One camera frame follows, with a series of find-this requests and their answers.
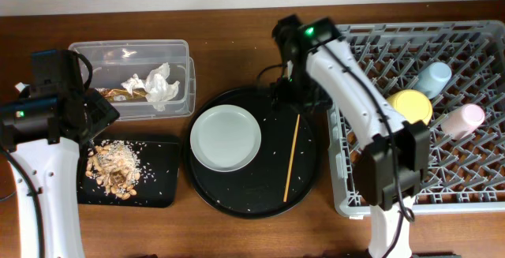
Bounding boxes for round black tray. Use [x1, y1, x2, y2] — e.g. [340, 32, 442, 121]
[182, 87, 321, 219]

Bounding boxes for black rectangular tray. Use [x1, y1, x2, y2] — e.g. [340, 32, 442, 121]
[77, 133, 181, 208]

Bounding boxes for yellow plastic bowl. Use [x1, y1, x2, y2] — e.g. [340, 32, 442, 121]
[387, 89, 433, 125]

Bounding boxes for large white tissue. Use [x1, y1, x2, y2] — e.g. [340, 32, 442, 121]
[121, 62, 180, 111]

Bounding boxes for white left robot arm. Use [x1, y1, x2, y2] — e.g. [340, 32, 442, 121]
[1, 88, 119, 257]

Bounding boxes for pink plastic cup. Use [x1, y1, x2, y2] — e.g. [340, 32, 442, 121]
[440, 103, 485, 140]

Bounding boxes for gold snack wrapper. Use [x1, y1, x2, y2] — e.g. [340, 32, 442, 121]
[96, 88, 147, 103]

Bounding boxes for grey round plate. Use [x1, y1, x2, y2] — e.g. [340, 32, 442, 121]
[190, 104, 261, 173]

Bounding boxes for clear plastic waste bin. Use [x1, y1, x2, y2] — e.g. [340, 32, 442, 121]
[69, 39, 196, 122]

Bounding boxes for blue plastic cup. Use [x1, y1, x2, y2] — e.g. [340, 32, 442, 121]
[413, 62, 452, 99]

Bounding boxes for grey dishwasher rack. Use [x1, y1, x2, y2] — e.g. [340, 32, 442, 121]
[339, 21, 504, 215]

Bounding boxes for peanut and rice scraps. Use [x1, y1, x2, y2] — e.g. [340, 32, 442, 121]
[84, 140, 157, 200]

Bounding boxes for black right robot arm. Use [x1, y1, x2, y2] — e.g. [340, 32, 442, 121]
[271, 15, 430, 257]

